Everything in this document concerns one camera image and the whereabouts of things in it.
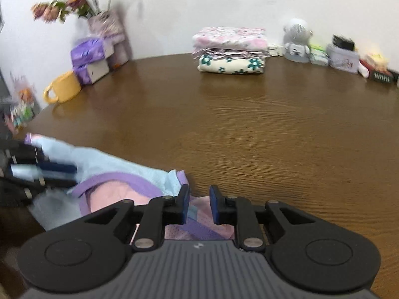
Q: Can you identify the pink and blue mesh shirt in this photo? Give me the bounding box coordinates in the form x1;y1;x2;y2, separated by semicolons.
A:
24;133;236;243

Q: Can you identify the pink floral folded cloth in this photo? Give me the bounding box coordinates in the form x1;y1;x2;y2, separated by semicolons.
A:
192;26;269;59

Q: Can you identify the lilac textured vase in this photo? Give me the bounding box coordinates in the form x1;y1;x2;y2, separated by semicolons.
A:
87;9;130;66

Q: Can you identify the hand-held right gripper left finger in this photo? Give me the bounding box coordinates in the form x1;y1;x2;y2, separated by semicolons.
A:
84;184;191;253

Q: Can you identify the white robot-shaped speaker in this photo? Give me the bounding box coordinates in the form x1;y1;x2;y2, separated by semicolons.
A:
283;18;313;62

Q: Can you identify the yellow mug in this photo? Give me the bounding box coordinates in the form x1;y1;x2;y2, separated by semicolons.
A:
43;71;82;104

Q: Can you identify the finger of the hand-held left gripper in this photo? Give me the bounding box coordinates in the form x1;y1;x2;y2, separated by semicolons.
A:
23;179;78;200
11;161;78;179

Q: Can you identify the small black box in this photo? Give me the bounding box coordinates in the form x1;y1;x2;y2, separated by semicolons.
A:
332;34;356;51

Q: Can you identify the lilac tin box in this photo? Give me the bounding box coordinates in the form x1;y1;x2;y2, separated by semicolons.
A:
326;44;359;74

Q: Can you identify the black box with white print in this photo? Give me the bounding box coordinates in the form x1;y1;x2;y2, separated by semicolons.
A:
369;70;395;84

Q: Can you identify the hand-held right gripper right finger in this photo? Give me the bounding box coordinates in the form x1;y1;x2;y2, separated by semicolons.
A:
209;184;316;253

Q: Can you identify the cream green-flowered folded cloth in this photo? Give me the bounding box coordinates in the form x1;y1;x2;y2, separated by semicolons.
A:
198;53;266;75

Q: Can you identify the yellow and red box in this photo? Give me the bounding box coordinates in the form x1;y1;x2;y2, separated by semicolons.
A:
360;50;390;71

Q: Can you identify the white and green small box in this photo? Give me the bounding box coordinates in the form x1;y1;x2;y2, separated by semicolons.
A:
310;44;330;66

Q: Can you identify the purple tissue pack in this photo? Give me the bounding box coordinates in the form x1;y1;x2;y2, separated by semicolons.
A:
73;59;110;85
70;36;114;66

